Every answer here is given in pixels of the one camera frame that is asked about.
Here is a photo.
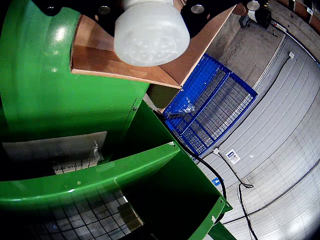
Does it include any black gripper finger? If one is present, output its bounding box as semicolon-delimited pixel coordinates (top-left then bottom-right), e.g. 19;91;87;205
32;0;123;37
179;0;261;38

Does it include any translucent white suction cup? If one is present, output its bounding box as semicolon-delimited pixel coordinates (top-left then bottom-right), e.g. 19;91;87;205
113;0;191;68

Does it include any grey white motor box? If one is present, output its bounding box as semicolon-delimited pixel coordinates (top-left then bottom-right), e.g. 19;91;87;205
247;6;273;29

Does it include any divided cardboard box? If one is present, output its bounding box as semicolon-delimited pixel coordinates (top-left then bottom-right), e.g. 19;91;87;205
69;4;248;90

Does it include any shelf rack with cardboard bins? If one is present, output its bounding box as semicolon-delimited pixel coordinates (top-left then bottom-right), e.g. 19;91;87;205
274;0;320;36

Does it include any grey flat cardboard sheet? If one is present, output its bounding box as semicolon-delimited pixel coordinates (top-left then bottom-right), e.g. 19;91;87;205
1;131;108;176

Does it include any green metal cabinet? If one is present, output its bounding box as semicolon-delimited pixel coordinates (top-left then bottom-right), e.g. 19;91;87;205
0;0;237;240

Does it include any white blue label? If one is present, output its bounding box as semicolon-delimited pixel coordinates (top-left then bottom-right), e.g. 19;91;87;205
225;149;241;165

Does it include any blue square sign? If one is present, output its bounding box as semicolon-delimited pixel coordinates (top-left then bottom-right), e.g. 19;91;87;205
211;176;225;187

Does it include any small black wall box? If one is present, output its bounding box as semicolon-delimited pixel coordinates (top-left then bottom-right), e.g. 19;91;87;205
238;14;251;28

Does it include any blue wire mesh crate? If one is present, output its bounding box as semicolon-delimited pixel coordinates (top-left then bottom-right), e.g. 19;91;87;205
162;52;258;157

